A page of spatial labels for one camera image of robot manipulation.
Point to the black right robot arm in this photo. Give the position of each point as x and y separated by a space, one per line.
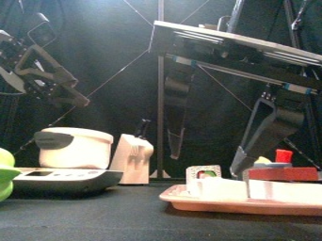
292 22

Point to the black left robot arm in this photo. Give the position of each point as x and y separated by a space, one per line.
8 12

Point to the yellow toy egg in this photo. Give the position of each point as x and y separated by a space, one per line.
262 160

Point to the small red toy piece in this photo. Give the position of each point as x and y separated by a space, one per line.
283 155

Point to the grey blue toy piece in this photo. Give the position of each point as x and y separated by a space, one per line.
271 165

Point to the white toy rice cooker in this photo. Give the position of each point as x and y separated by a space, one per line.
74 147

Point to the toy sushi roll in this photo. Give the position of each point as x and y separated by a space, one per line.
203 172

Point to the pink plastic tray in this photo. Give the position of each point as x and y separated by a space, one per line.
233 204

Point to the grey toy kitchen scale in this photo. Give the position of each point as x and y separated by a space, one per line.
62 179

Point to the green plastic toy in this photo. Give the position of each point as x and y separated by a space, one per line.
5 175

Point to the metal frame pole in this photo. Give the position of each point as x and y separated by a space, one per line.
160 94

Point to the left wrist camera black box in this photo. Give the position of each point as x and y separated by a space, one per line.
40 31

